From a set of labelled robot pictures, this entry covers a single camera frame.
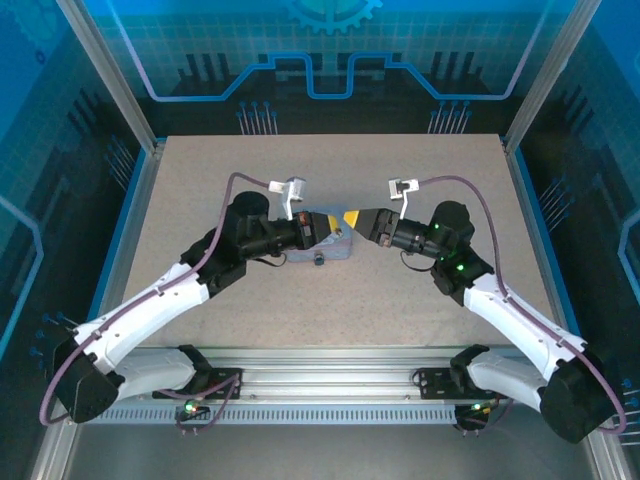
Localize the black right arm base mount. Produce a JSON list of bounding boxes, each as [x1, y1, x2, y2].
[[413, 343, 492, 402]]

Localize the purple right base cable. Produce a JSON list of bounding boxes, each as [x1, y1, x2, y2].
[[452, 397, 517, 438]]

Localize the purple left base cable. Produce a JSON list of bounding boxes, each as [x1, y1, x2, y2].
[[159, 374, 244, 438]]

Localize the aluminium frame post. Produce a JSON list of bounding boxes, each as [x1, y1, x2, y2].
[[501, 0, 604, 157], [54, 0, 167, 154]]

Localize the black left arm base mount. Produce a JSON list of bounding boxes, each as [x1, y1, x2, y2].
[[151, 343, 245, 402]]

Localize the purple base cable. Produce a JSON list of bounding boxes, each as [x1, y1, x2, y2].
[[452, 397, 517, 438], [159, 374, 244, 438]]

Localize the white left camera bracket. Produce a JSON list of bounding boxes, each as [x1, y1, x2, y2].
[[268, 178, 296, 222]]

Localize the aluminium mounting rail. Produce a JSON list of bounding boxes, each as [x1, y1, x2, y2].
[[119, 345, 507, 402]]

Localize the blue cartoon tin box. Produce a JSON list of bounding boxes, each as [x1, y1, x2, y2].
[[283, 203, 355, 265]]

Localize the white camera bracket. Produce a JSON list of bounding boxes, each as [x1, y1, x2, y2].
[[399, 178, 422, 222], [268, 178, 296, 222]]

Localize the blue table edge strip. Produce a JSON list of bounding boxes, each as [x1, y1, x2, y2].
[[91, 135, 169, 332]]

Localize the white right camera bracket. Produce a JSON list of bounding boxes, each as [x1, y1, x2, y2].
[[399, 178, 422, 222]]

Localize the grey slotted cable duct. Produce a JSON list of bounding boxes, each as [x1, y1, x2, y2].
[[91, 402, 482, 427]]

